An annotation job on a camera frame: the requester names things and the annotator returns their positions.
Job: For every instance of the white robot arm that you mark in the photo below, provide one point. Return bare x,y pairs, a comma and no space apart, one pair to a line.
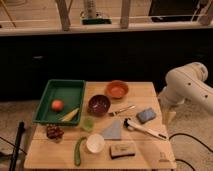
185,82

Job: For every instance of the white cup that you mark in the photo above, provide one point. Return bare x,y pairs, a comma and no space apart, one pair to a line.
95,143

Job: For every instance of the green cucumber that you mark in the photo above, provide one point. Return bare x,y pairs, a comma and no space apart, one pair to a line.
77,155

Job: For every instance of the white dish brush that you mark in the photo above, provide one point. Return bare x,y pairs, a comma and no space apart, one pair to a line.
129,124

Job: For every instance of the dark purple bowl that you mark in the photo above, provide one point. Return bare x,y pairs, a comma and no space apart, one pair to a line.
98,105

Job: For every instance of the yellow corn cob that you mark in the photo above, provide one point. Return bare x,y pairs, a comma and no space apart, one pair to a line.
70,115

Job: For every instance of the metal fork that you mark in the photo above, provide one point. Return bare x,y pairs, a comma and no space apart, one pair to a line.
114,113

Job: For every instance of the orange tomato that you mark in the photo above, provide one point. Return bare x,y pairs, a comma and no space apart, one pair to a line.
57,105

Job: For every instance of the brown grape bunch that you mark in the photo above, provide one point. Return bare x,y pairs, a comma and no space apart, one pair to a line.
54,132

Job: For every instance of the orange red bowl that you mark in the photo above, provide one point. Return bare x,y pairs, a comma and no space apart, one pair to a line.
116,89

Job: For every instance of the green base stand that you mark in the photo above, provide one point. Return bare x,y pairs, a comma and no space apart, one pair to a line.
96,21

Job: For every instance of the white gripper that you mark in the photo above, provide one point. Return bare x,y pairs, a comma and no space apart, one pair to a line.
168,112

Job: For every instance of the small green cup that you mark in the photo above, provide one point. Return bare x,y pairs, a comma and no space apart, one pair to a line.
87,124

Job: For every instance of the brown yellow scrub sponge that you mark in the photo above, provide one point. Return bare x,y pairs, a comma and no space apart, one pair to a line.
121,150

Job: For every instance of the black pole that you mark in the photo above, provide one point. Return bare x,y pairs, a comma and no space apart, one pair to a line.
16,148

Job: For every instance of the blue grey sponge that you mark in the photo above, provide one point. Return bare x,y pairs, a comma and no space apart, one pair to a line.
146,115

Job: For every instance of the grey folded cloth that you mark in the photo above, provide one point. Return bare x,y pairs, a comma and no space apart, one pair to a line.
113,131

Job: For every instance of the green plastic tray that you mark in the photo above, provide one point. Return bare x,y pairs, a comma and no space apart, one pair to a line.
71,92

